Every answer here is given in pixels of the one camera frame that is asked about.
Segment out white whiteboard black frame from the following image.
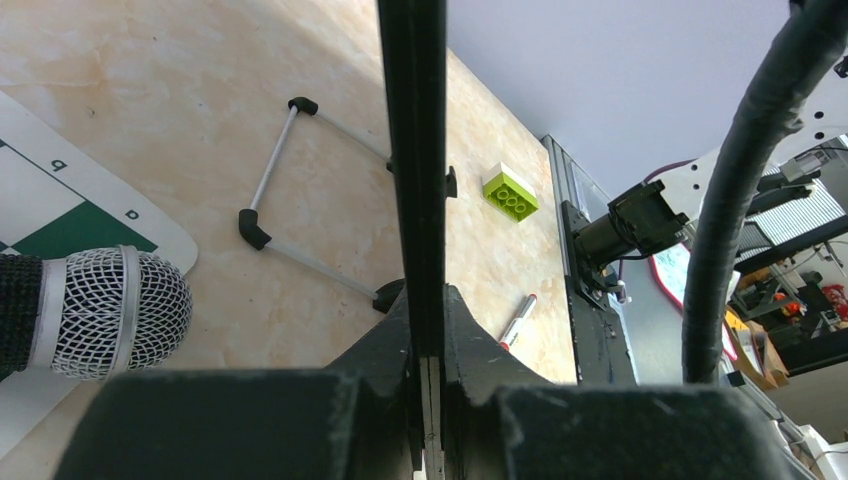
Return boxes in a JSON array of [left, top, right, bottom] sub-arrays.
[[377, 1, 457, 479]]

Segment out red capped marker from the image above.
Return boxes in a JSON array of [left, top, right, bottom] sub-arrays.
[[499, 293, 538, 351]]

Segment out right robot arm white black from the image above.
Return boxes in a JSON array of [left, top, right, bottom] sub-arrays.
[[572, 59, 847, 270]]

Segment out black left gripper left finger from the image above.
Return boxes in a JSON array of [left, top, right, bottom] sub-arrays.
[[55, 293, 414, 479]]

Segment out black microphone mesh head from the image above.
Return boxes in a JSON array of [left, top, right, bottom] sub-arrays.
[[1, 246, 193, 381]]

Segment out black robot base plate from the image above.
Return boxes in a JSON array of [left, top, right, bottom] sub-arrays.
[[560, 200, 637, 386]]

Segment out whiteboard wire stand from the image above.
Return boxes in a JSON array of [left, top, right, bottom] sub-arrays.
[[237, 96, 404, 313]]

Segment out green white chessboard mat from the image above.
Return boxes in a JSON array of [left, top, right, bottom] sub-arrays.
[[0, 89, 199, 462]]

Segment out green lego brick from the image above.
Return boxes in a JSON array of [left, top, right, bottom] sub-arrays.
[[482, 162, 539, 223]]

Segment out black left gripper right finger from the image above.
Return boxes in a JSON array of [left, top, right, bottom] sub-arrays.
[[442, 285, 794, 479]]

